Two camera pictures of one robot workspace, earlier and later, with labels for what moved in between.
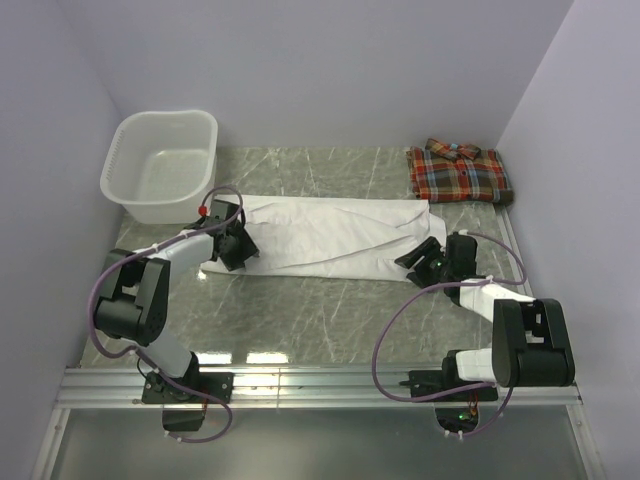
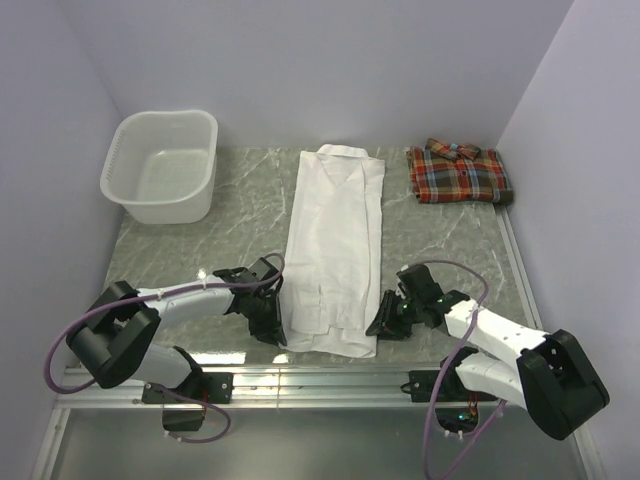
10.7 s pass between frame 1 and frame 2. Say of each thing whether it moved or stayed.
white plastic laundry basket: stayed
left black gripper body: moved
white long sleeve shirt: moved
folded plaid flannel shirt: stayed
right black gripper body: moved
